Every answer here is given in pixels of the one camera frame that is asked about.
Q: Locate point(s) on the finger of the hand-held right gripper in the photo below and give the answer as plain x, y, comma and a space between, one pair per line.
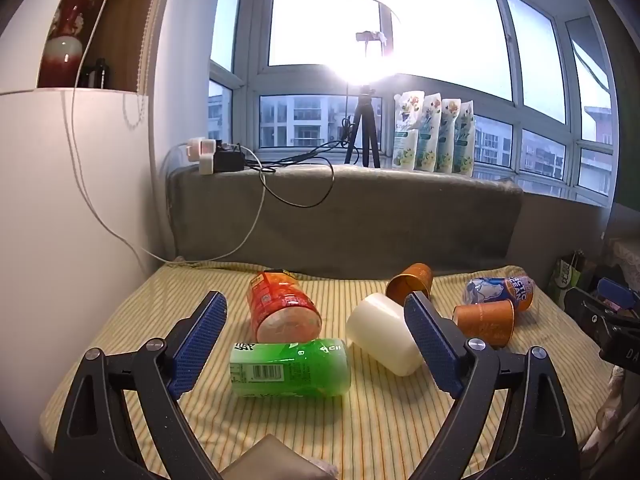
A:
619, 294

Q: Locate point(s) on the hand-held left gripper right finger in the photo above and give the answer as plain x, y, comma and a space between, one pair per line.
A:
432, 342

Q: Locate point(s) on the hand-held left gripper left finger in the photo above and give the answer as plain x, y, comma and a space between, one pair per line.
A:
197, 342

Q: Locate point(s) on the white plastic cup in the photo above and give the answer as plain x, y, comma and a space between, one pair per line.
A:
380, 332

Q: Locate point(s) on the brown paper cup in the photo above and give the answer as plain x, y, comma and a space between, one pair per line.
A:
407, 285
487, 322

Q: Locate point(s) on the green paper bag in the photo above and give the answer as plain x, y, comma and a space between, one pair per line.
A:
567, 275

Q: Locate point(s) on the patterned cloth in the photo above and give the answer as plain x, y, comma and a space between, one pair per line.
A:
610, 410

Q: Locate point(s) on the blue and orange drink can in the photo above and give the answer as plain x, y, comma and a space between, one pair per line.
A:
500, 291

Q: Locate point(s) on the orange label plastic jar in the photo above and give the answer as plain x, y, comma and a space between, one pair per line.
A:
280, 305

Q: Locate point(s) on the green plastic bottle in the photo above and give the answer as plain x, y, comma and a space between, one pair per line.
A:
295, 367

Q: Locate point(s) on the grey blanket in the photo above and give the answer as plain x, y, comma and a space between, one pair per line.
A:
350, 230

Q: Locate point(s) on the yellow striped cloth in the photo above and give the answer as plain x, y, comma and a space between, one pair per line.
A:
320, 435

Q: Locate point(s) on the white cabinet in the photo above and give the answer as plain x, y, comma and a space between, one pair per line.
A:
65, 260

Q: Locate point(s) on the white power strip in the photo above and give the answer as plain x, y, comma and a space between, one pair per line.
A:
206, 166

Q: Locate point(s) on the white charger plug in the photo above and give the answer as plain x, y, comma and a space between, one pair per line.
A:
199, 149

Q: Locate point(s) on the floral refill pouch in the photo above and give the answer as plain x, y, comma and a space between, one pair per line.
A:
465, 142
447, 137
430, 132
406, 130

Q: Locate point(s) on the black tripod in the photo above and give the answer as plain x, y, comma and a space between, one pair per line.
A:
367, 120

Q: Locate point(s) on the dark glass bottle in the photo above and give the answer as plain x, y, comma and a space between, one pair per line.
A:
100, 75

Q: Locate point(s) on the red and white vase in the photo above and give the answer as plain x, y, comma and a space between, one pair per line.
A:
62, 55

